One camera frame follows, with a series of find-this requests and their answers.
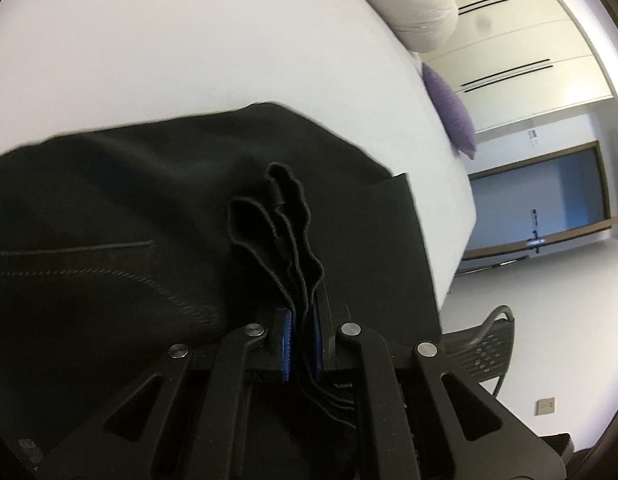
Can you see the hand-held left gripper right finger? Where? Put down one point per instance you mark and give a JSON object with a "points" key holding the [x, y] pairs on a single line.
{"points": [[316, 340]]}

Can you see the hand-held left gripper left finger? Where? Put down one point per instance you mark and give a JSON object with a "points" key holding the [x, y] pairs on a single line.
{"points": [[286, 345]]}

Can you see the black denim pants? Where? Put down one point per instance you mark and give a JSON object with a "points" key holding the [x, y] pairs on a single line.
{"points": [[114, 200]]}

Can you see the black mesh chair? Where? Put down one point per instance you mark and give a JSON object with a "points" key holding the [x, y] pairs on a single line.
{"points": [[484, 350]]}

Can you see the blue grey door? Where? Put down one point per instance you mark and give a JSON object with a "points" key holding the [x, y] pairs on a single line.
{"points": [[529, 200]]}

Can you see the purple cushion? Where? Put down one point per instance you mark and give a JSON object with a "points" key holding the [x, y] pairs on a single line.
{"points": [[454, 110]]}

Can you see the white bed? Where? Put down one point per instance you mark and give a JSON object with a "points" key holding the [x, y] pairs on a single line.
{"points": [[189, 35]]}

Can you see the folded white duvet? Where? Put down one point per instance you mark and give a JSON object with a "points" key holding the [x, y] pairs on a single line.
{"points": [[414, 5]]}

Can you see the white wardrobe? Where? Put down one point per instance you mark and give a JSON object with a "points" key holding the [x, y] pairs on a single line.
{"points": [[514, 25]]}

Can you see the beige wall socket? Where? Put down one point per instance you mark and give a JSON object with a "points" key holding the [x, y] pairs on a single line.
{"points": [[545, 405]]}

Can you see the white light switch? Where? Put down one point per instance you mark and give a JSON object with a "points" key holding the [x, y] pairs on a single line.
{"points": [[533, 138]]}

